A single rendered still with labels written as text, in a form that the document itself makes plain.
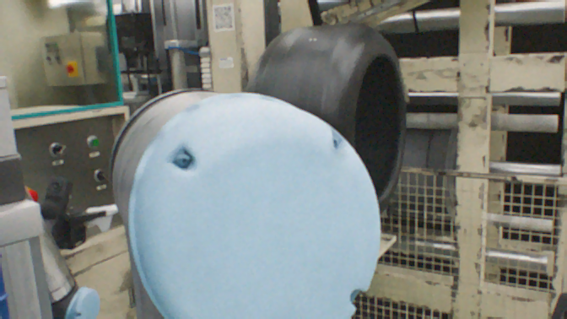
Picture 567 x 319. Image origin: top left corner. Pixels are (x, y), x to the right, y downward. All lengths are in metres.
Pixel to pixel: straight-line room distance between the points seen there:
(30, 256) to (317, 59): 0.85
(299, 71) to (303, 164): 1.01
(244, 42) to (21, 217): 1.06
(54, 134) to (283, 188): 1.25
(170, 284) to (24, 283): 0.37
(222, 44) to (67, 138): 0.52
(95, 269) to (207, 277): 1.31
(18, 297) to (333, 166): 0.41
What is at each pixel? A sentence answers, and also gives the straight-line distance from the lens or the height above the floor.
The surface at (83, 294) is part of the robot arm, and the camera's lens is 1.00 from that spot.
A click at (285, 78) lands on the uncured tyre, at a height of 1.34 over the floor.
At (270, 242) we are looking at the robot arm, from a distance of 0.22.
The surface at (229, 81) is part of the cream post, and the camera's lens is 1.53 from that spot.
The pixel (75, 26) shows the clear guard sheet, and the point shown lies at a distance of 1.47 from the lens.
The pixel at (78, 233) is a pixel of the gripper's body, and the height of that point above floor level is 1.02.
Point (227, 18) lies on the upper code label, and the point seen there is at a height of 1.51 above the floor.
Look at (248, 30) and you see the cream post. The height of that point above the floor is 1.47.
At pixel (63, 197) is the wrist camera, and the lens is 1.18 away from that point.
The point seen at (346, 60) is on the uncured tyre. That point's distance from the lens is 1.23.
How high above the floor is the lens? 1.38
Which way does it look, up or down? 12 degrees down
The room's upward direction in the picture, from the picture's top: 3 degrees counter-clockwise
